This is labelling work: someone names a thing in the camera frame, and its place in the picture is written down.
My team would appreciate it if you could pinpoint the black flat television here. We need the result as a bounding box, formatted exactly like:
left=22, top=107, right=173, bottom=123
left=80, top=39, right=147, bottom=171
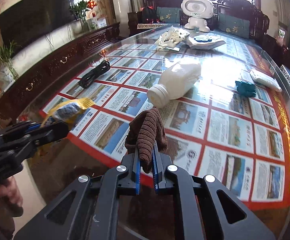
left=0, top=0, right=75, bottom=55

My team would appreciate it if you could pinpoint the wooden tv cabinet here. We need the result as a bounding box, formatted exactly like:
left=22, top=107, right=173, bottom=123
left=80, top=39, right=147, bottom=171
left=0, top=23, right=120, bottom=120

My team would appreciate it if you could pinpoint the white toy robot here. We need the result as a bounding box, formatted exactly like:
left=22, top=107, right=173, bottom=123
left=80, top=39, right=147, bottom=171
left=181, top=0, right=214, bottom=33

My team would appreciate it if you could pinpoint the person's left hand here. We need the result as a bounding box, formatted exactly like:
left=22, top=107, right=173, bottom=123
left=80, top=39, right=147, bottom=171
left=0, top=176, right=24, bottom=219

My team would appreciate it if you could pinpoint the white printed plastic bag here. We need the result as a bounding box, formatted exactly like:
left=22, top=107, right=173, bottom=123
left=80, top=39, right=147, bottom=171
left=155, top=27, right=190, bottom=49

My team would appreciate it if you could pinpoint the white tissue pack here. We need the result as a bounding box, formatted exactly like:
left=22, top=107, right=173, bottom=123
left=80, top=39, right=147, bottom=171
left=250, top=69, right=282, bottom=93

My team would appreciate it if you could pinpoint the brown knitted cloth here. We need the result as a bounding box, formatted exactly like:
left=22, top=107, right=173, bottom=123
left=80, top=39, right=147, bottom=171
left=125, top=107, right=168, bottom=173

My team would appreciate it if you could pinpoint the dark teal crumpled paper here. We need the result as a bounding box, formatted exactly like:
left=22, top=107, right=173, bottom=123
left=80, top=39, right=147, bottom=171
left=235, top=81, right=256, bottom=98

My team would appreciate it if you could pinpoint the yellow snack wrapper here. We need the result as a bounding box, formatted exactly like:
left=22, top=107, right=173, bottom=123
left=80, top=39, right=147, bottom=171
left=41, top=98, right=95, bottom=128

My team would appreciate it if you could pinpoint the white blue package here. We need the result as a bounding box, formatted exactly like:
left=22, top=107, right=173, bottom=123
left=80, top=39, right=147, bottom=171
left=185, top=35, right=226, bottom=50

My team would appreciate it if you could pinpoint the far wooden sofa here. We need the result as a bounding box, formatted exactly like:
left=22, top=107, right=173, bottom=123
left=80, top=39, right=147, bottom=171
left=128, top=0, right=270, bottom=41

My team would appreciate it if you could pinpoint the black cable bundle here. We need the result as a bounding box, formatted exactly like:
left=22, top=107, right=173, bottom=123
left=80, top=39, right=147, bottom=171
left=77, top=60, right=111, bottom=90

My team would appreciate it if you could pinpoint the bamboo plant in vase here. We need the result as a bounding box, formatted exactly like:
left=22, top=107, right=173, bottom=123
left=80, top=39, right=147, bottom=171
left=70, top=0, right=89, bottom=33

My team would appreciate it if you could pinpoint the white plastic bottle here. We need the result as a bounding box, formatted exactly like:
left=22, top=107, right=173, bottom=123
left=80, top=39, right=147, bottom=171
left=147, top=59, right=201, bottom=108

